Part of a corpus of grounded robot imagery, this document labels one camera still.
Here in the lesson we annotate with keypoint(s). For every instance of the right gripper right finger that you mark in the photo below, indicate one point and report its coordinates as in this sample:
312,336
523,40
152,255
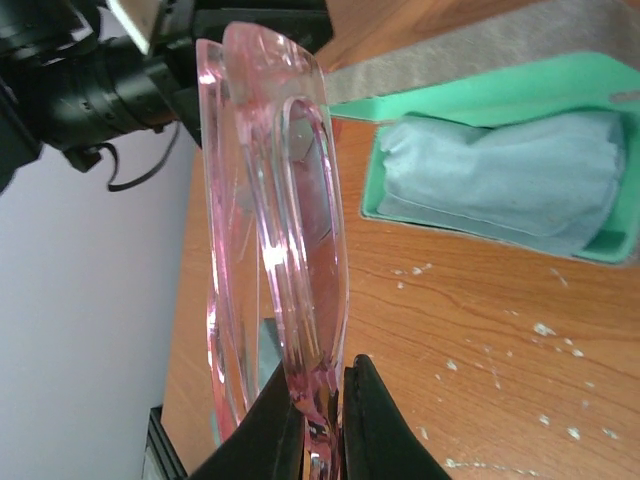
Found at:
377,441

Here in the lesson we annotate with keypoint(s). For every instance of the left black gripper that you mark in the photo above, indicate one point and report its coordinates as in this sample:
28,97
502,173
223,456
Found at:
77,74

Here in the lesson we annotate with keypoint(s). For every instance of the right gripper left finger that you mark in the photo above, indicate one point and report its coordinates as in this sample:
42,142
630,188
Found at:
268,444

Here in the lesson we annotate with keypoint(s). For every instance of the red transparent glasses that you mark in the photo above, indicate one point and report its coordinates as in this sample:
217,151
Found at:
275,226

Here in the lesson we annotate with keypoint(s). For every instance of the blue cleaning cloth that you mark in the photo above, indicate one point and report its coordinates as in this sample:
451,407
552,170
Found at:
548,185

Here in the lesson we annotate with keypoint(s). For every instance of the grey green-lined glasses case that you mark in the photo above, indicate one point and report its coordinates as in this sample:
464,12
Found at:
544,59

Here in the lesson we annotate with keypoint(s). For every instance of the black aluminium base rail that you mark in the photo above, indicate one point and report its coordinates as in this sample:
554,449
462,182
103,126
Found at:
160,461

